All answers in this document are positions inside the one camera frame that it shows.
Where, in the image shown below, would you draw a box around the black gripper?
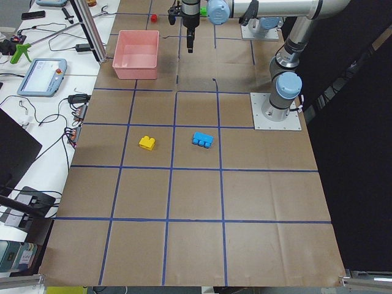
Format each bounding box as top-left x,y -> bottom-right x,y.
168,0 -> 200,53

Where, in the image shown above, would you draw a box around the green toy block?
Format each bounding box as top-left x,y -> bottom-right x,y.
200,7 -> 207,17

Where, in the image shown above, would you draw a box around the blue toy block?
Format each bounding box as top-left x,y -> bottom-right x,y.
192,132 -> 214,149

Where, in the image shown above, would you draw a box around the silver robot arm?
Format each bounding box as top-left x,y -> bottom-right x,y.
251,17 -> 280,34
206,0 -> 348,121

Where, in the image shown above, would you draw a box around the pink plastic box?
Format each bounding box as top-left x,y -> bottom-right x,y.
112,30 -> 159,80

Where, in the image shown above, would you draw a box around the black power adapter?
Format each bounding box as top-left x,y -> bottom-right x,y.
75,43 -> 91,52

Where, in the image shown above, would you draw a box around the yellow toy block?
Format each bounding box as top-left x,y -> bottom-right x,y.
138,135 -> 156,151

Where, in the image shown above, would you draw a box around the blue teach pendant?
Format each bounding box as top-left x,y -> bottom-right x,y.
17,58 -> 67,97

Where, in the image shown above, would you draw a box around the black smartphone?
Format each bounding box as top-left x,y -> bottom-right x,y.
21,10 -> 46,20

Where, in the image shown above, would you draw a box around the black monitor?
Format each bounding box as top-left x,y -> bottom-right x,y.
1,110 -> 42,197

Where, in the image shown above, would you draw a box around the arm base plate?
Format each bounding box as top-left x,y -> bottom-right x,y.
241,25 -> 279,42
250,92 -> 302,132

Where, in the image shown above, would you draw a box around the aluminium frame post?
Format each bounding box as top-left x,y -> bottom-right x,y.
70,0 -> 107,64

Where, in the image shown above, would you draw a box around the green handled grabber tool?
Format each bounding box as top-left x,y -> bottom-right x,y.
10,6 -> 116,64

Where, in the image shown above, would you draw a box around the black camera stand base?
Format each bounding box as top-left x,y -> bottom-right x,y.
15,186 -> 56,217

